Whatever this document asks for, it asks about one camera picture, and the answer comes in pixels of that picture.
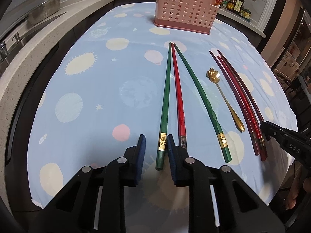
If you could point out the red seasoning jar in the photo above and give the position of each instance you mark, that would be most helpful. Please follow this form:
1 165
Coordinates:
219 1

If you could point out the light blue printed tablecloth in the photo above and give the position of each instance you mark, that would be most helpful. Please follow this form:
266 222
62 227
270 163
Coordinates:
97 89

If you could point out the green chopstick with gold band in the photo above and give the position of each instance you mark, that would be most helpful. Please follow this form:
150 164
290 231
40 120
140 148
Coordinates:
165 102
206 102

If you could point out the chrome faucet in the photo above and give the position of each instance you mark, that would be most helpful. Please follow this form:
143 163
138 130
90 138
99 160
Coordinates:
3 51

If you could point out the dark brown chopstick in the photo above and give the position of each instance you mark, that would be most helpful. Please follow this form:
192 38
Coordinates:
245 111
252 100

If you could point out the person's right hand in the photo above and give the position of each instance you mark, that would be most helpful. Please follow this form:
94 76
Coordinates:
295 191

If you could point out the bright red faceted chopstick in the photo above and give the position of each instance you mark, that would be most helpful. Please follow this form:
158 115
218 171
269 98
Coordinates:
177 97

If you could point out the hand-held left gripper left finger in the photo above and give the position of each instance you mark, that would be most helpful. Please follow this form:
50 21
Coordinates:
139 157

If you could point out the dark purple chopstick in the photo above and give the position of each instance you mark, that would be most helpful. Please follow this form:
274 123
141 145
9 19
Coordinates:
213 55

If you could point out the brown sauce bottle yellow cap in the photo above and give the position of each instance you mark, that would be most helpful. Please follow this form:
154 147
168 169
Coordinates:
232 2

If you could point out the stainless steel colander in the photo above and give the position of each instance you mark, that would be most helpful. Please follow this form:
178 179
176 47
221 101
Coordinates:
46 11

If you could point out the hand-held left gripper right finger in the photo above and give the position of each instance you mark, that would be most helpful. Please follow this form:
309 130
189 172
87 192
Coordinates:
172 160

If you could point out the small green-lidded jars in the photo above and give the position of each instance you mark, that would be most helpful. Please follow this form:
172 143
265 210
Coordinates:
246 14

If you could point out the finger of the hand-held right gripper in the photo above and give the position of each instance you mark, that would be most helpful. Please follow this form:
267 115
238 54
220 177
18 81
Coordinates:
271 129

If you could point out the pink perforated plastic basket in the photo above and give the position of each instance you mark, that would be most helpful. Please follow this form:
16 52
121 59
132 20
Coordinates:
184 7

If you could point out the gold flower spoon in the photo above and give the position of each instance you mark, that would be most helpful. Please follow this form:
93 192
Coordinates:
213 75

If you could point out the stainless steel sink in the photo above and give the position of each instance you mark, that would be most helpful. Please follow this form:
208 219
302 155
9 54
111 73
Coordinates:
29 30

